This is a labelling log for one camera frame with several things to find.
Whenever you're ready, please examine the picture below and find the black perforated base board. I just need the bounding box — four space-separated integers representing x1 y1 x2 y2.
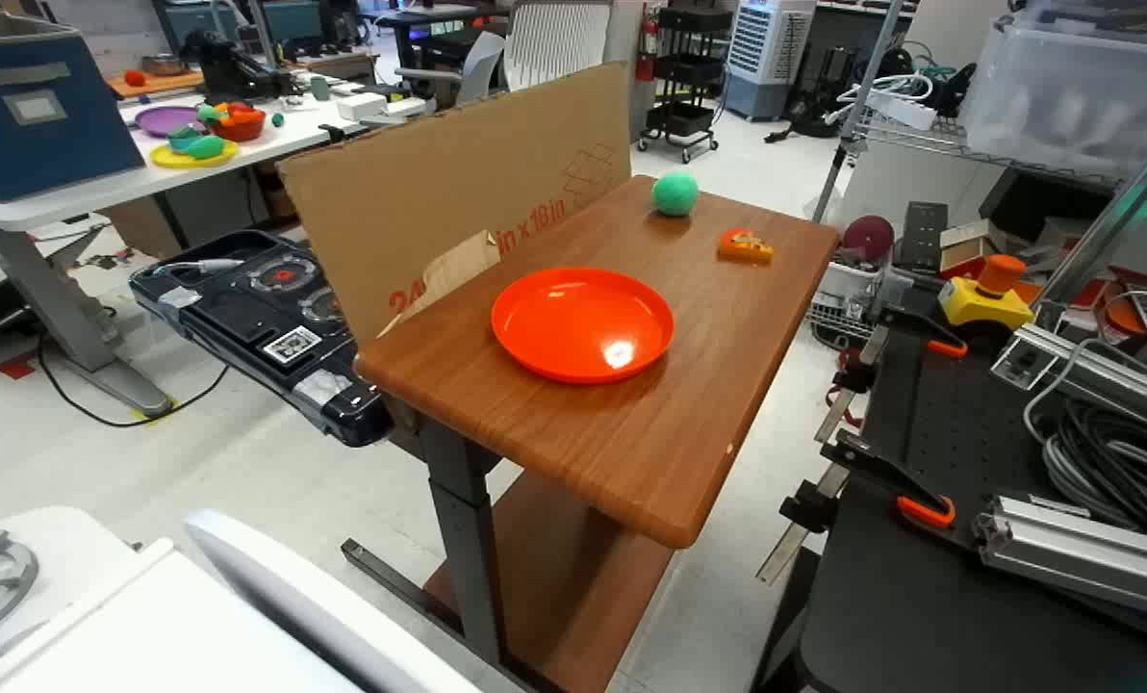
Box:
750 318 1147 693

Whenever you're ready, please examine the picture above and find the white portable air conditioner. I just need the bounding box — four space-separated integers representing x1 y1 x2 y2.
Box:
718 0 819 127

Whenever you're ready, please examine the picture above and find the clear plastic storage bin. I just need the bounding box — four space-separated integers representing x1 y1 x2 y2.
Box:
959 0 1147 184

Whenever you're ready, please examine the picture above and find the brown wooden table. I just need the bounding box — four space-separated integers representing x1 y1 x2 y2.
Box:
340 174 843 693

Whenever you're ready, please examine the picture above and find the yellow plate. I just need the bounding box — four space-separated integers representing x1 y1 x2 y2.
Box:
146 136 243 174

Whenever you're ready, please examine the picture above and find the yellow emergency stop button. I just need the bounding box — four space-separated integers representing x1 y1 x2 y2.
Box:
934 251 1034 336

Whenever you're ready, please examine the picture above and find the purple plate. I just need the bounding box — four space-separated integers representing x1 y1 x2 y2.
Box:
132 104 205 141

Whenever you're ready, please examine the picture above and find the black coiled cable bundle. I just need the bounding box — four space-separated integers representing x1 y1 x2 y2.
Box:
1020 381 1147 542

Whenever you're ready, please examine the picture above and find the black open equipment case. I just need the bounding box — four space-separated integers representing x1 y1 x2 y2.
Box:
128 227 397 451

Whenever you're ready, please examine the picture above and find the green toy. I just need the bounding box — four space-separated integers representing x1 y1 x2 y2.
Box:
165 127 228 163

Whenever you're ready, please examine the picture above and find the orange pizza slice toy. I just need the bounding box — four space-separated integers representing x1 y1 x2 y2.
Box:
710 222 778 268

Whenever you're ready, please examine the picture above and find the slanted metal pole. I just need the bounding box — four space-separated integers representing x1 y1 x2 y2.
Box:
808 0 912 227

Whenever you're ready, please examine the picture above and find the black wheeled shelf cart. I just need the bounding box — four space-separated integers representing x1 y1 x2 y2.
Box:
632 0 737 165

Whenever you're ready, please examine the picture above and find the aluminium extrusion bar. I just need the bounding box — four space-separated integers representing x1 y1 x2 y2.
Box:
973 492 1147 626
989 318 1147 436

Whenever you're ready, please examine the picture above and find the dark flat remote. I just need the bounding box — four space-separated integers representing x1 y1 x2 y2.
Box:
896 200 952 272

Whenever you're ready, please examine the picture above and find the maroon round object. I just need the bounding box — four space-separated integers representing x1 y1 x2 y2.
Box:
836 211 896 265

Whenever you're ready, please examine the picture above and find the red fire extinguisher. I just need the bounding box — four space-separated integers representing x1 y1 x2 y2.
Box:
633 5 665 86

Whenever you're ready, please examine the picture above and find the red bowl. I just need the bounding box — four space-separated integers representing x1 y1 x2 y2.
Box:
213 104 268 147

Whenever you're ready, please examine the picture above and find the blue box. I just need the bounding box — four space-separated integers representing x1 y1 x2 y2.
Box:
0 12 148 204

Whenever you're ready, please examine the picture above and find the white desk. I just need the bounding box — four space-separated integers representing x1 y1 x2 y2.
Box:
0 88 386 418

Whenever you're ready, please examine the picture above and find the brown cardboard panel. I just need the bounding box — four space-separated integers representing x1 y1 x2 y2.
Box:
272 61 637 350

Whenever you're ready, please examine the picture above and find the grey office chair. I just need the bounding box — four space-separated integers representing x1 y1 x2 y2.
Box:
455 25 512 107

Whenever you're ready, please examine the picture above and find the white machine housing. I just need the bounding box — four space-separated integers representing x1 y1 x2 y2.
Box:
0 503 527 693

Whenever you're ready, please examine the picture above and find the orange plate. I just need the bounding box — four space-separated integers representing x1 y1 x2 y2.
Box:
490 265 678 387

